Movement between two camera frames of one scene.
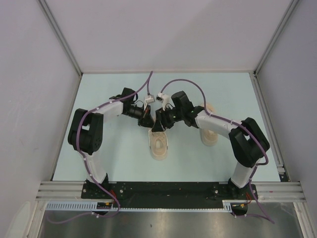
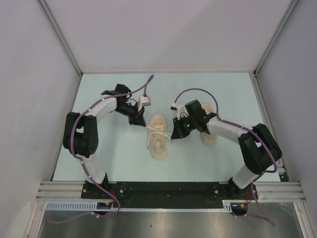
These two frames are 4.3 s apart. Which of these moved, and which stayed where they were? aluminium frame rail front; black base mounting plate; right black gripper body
Moved: right black gripper body
Stayed: aluminium frame rail front; black base mounting plate
